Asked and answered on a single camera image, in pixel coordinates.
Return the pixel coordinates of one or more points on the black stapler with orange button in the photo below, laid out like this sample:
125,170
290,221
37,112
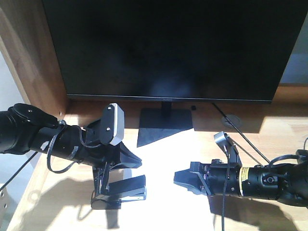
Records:
127,190

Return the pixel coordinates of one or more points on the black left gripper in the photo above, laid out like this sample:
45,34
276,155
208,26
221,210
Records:
95,149

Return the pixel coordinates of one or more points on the white paper sheet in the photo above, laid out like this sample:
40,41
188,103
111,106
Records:
167,207

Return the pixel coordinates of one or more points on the grey desk cable grommet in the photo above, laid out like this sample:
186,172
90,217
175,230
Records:
234,119

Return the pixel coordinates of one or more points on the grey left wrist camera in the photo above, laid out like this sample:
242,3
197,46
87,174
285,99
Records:
119,125

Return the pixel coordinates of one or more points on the black computer monitor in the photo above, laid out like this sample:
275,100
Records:
175,50

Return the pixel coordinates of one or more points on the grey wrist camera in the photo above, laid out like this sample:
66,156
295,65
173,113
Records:
221,139
119,125

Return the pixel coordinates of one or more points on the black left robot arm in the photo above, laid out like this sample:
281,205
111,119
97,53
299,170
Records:
25,128

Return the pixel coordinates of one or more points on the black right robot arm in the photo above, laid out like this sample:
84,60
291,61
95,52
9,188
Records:
285,183

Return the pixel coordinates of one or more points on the black monitor stand base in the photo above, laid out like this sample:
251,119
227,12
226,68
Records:
159,123

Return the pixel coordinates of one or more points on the wooden desk side panel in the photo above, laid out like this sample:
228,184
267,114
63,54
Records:
27,47

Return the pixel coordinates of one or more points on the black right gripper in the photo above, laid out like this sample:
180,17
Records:
215,178

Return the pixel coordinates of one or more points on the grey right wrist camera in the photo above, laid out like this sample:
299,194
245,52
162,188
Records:
221,139

